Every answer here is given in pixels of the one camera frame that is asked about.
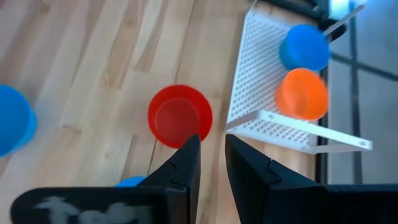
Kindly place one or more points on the orange mini bowl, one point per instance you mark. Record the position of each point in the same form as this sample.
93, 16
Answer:
301, 93

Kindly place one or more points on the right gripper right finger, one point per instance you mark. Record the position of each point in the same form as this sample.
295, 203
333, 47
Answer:
280, 199

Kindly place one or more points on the white perforated metal rack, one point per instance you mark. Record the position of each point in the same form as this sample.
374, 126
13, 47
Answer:
258, 77

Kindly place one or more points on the blue mini bowl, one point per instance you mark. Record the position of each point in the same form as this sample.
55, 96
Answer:
303, 46
132, 182
14, 121

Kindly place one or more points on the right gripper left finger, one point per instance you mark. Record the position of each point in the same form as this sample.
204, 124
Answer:
174, 193

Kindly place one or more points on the red mini bowl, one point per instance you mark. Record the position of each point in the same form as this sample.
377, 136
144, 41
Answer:
177, 118

